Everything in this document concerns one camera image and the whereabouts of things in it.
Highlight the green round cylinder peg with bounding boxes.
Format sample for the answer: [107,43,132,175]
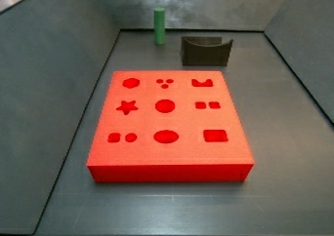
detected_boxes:
[153,7,166,45]

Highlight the red shape sorting board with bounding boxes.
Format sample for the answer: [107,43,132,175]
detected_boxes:
[85,70,254,182]

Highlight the black curved holder bracket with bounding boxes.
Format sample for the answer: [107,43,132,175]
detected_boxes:
[182,36,234,66]

